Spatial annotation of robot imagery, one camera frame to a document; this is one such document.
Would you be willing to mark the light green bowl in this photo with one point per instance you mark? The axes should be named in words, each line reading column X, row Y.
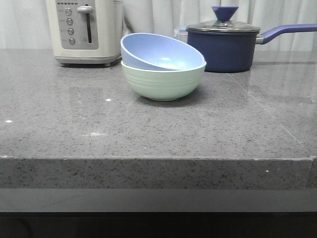
column 162, row 85

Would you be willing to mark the light blue bowl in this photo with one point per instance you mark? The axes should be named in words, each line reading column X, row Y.
column 158, row 52

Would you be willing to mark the clear plastic container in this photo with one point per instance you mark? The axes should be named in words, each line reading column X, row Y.
column 181, row 34

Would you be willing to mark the dark blue saucepan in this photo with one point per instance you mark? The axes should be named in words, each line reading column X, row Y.
column 234, row 52

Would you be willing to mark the cream white toaster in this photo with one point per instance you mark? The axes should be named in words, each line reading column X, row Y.
column 86, row 31

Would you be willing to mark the white curtain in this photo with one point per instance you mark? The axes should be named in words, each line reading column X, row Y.
column 24, row 23

